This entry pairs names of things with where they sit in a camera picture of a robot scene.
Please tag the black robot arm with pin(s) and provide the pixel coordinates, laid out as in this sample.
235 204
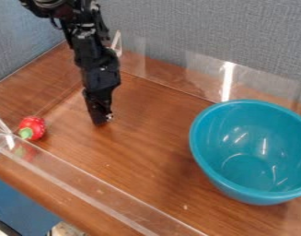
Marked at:
79 19

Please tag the red strawberry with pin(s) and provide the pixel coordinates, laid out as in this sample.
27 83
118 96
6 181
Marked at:
32 128

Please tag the clear acrylic back barrier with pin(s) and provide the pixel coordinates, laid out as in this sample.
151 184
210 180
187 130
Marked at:
207 77

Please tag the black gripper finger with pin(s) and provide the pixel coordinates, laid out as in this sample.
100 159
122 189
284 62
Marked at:
99 102

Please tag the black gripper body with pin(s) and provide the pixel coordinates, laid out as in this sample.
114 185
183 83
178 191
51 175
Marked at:
100 75

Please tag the clear acrylic barrier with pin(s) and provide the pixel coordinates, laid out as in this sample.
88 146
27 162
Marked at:
207 77
104 197

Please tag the clear acrylic front barrier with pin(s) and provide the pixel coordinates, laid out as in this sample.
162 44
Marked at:
104 197

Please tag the blue plastic bowl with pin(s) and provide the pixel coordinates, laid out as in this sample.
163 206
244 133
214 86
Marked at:
246 143

